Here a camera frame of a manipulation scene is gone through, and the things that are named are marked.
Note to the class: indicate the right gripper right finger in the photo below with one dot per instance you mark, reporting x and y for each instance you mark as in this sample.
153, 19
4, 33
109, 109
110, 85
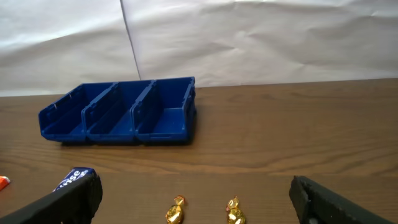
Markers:
323, 205

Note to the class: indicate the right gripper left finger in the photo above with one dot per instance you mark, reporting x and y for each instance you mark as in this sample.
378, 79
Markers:
71, 202

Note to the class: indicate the blue candy pack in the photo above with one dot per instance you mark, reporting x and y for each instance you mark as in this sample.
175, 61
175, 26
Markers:
74, 175

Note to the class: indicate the orange candy box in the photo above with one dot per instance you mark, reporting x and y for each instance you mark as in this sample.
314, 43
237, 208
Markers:
3, 183

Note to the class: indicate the gold candy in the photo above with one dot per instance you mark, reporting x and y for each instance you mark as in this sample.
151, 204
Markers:
235, 214
174, 214

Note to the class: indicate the blue tray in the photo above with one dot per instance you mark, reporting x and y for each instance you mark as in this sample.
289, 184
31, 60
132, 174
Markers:
164, 124

